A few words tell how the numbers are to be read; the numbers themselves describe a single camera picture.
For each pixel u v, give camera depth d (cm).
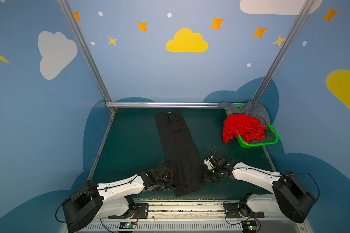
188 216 73
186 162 89
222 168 66
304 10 71
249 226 71
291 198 42
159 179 64
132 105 134
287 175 45
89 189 44
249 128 93
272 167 96
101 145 104
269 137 91
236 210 74
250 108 111
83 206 41
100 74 99
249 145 92
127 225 71
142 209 75
